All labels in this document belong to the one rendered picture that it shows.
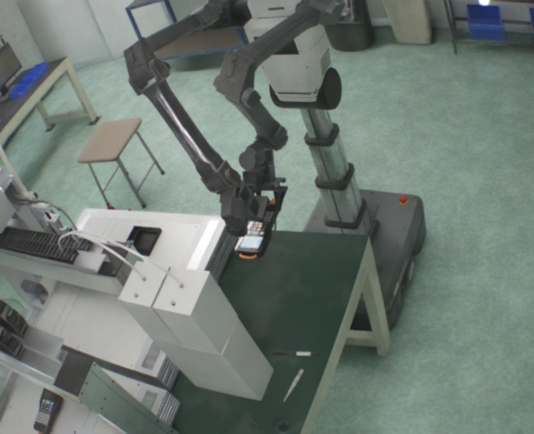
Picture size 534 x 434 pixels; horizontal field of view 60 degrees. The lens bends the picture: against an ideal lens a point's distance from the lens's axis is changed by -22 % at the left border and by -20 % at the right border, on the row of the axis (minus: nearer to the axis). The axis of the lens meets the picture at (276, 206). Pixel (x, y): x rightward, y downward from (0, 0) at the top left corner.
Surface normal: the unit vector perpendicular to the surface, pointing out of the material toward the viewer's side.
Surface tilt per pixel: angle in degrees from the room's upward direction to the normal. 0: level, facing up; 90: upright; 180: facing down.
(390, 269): 0
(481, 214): 0
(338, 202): 90
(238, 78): 68
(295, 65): 90
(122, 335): 0
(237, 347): 90
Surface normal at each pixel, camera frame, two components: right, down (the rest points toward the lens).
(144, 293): -0.28, -0.69
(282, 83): -0.40, 0.72
